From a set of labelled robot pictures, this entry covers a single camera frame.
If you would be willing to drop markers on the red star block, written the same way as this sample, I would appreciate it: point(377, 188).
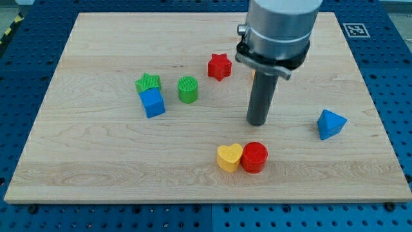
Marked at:
point(219, 66)

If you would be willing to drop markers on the wooden board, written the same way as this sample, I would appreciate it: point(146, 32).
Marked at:
point(91, 142)

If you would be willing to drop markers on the white fiducial marker tag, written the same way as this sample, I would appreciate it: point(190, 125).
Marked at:
point(356, 30)

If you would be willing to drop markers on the red cylinder block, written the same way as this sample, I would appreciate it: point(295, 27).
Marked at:
point(254, 157)

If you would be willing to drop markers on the yellow heart block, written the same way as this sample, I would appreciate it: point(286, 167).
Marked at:
point(228, 157)

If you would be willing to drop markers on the green star block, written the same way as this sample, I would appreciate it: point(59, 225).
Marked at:
point(148, 81)

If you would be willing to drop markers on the green cylinder block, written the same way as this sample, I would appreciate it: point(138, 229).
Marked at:
point(187, 89)

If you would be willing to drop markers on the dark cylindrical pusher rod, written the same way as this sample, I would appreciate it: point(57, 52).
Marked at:
point(261, 96)

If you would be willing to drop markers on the blue cube block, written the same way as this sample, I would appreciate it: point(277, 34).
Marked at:
point(153, 102)

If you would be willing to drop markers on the blue triangular prism block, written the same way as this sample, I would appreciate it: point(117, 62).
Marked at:
point(330, 124)

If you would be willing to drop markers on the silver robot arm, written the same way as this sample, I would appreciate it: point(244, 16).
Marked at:
point(275, 36)

